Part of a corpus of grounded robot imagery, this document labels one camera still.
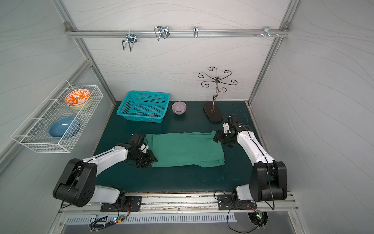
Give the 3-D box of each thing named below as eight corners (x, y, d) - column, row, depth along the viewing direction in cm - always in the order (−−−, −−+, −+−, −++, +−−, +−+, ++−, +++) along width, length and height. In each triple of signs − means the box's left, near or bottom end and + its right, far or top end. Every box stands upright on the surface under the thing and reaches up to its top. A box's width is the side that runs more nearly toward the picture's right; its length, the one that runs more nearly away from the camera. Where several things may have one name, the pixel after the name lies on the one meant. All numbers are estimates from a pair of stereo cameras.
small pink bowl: (172, 116, 113) (171, 110, 108) (173, 107, 120) (172, 101, 114) (186, 116, 113) (186, 110, 108) (186, 107, 120) (186, 101, 114)
